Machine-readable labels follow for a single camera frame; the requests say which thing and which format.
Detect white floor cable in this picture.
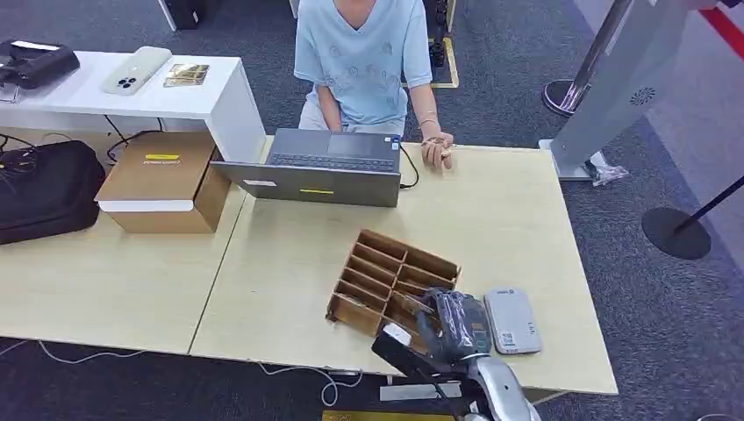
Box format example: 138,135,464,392
0,339,147,367
255,362,364,409

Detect clear plastic bag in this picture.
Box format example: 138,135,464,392
583,152,630,188

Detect black equipment base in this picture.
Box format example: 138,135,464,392
156,0,208,32

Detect black cables under side table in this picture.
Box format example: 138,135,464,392
103,115,164,166

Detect chrome stanchion post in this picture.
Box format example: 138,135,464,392
541,0,634,118

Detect grey flat card reader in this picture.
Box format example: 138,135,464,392
483,287,543,357

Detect person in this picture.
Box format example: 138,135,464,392
293,0,435,137

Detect black case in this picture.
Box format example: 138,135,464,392
0,39,82,91

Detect white side table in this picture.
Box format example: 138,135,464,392
0,50,268,164

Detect person's left hand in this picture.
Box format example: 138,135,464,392
419,130,455,172

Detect brown cardboard box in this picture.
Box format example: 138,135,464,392
94,132,233,235

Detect red barrier belt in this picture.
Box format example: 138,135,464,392
697,6,744,61

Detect grey laptop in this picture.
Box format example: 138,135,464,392
210,128,403,209

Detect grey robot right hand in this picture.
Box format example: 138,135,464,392
414,287,495,367

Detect pale smartphone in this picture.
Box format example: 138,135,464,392
99,46,174,97

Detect black stanchion post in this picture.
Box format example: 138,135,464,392
641,174,744,260

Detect black bag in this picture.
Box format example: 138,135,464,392
0,139,107,246

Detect black laptop cable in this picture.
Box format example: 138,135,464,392
398,145,420,191

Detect grey kiosk stand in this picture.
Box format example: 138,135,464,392
538,0,690,182

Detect wooden compartment card box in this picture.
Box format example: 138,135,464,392
325,228,462,354

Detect white power strip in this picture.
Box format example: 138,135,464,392
379,382,466,403

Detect gold card pack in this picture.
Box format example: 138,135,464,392
163,63,211,89

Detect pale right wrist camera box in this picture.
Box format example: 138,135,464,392
371,323,444,380

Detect yellow-edged floor mat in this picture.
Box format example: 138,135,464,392
402,0,461,90

